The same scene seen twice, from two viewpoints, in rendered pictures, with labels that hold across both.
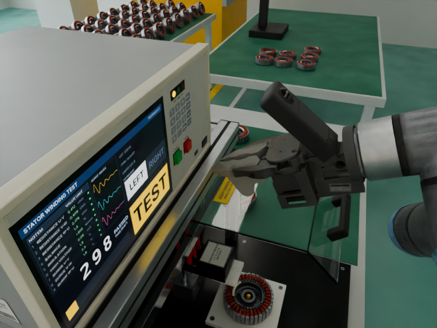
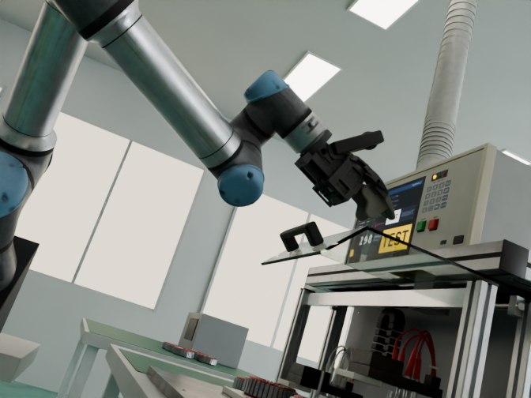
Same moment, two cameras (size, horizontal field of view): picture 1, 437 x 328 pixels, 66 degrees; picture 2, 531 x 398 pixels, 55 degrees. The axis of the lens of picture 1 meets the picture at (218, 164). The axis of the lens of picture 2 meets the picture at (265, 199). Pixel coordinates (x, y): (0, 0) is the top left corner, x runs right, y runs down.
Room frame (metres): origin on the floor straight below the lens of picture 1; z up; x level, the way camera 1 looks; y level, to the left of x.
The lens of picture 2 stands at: (1.04, -0.73, 0.86)
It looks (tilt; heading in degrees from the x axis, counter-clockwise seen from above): 17 degrees up; 145
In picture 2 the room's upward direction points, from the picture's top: 18 degrees clockwise
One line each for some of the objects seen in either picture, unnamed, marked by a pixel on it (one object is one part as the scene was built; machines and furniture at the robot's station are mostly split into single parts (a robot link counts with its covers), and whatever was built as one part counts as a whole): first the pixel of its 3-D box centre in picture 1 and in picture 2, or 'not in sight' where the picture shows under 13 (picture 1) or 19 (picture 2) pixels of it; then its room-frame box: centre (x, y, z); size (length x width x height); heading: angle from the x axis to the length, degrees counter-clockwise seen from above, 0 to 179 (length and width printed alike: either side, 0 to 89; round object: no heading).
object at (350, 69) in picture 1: (296, 84); not in sight; (2.62, -0.65, 0.37); 1.85 x 1.10 x 0.75; 160
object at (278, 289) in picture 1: (247, 303); not in sight; (0.43, -0.07, 0.78); 0.15 x 0.15 x 0.01; 70
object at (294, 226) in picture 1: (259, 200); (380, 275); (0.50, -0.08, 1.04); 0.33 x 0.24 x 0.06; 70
